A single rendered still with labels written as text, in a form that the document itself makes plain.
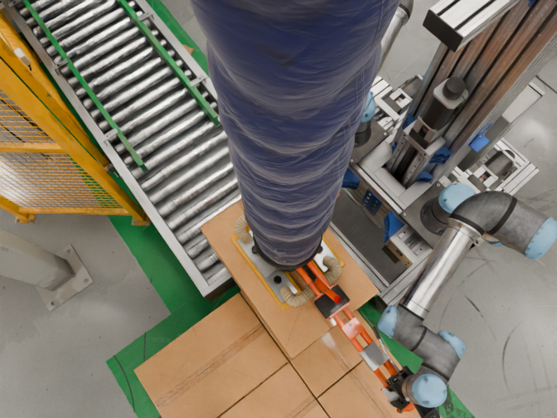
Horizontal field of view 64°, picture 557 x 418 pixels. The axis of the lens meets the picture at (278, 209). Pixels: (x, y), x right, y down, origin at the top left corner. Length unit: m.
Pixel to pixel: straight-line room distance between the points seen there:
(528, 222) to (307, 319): 0.80
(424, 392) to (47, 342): 2.33
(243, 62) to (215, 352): 1.83
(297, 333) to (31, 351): 1.86
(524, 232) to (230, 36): 0.98
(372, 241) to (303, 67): 2.22
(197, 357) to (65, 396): 1.02
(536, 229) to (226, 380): 1.47
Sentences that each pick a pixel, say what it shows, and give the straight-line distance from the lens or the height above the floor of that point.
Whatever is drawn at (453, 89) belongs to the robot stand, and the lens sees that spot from 1.48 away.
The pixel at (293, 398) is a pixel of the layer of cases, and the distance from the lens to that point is 2.19.
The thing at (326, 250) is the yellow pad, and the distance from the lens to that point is 1.69.
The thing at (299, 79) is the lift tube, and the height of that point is 2.33.
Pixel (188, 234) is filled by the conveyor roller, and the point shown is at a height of 0.55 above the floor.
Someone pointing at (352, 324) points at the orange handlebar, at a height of 1.22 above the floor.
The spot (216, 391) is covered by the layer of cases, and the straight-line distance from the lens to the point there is 2.21.
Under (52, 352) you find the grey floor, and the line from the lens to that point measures 3.05.
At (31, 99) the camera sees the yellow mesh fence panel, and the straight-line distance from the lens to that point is 1.84.
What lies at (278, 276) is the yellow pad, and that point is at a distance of 1.64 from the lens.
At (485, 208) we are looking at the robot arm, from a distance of 1.26.
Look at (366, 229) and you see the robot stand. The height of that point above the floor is 0.21.
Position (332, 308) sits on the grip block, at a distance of 1.53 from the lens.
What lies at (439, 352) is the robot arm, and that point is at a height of 1.54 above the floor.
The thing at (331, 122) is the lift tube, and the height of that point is 2.22.
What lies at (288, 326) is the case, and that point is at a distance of 1.66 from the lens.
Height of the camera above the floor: 2.73
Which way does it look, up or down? 71 degrees down
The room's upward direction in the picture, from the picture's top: 2 degrees counter-clockwise
